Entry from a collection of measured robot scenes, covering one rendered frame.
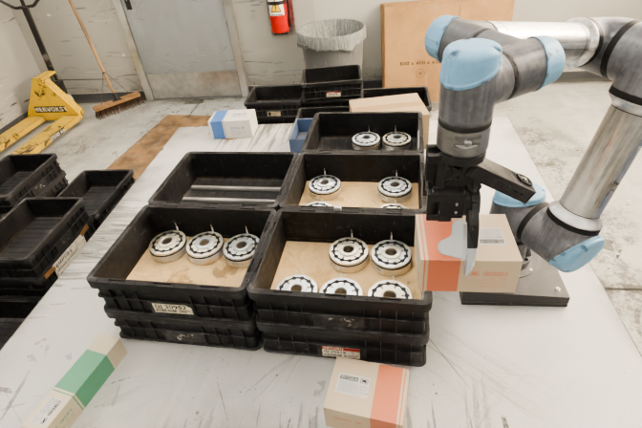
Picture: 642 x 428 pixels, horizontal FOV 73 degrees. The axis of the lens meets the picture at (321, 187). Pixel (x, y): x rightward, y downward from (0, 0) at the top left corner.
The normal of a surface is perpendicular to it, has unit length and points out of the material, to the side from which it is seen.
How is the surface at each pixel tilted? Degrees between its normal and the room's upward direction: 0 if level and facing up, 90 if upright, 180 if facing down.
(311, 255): 0
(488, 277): 90
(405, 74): 75
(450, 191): 1
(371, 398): 0
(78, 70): 90
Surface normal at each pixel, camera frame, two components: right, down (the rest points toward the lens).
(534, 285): -0.04, -0.80
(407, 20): -0.12, 0.45
